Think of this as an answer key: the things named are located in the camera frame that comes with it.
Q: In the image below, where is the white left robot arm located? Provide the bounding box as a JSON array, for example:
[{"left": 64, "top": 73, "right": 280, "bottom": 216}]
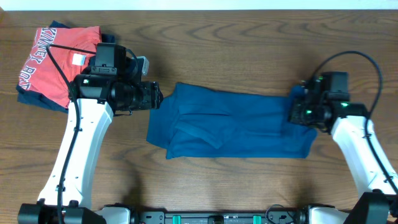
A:
[{"left": 17, "top": 75, "right": 163, "bottom": 223}]

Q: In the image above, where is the red folded t-shirt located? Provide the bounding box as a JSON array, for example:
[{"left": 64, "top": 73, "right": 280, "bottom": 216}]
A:
[{"left": 16, "top": 22, "right": 102, "bottom": 112}]

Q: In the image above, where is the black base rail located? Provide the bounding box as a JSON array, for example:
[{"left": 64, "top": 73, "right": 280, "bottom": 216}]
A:
[{"left": 102, "top": 203, "right": 312, "bottom": 224}]

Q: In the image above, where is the navy folded garment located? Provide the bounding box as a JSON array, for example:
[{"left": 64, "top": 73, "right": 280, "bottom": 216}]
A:
[{"left": 16, "top": 21, "right": 115, "bottom": 113}]

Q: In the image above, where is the teal blue t-shirt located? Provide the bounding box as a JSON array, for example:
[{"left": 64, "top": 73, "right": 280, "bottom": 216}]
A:
[{"left": 146, "top": 83, "right": 317, "bottom": 159}]

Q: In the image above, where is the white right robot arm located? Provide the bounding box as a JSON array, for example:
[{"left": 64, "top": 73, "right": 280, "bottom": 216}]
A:
[{"left": 289, "top": 78, "right": 397, "bottom": 223}]

